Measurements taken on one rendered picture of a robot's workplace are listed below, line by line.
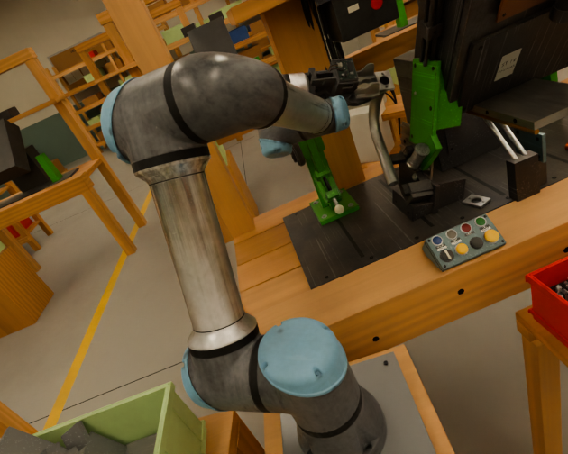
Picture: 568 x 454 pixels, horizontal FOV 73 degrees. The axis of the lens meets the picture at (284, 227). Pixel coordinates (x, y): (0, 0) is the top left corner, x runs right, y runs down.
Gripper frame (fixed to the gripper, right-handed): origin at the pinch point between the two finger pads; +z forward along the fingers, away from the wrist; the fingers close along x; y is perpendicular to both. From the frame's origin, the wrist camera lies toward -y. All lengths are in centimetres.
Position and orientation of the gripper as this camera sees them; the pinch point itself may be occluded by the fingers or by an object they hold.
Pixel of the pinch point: (380, 85)
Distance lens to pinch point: 107.7
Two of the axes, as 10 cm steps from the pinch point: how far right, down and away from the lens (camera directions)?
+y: 0.8, -3.0, -9.5
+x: -1.8, -9.4, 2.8
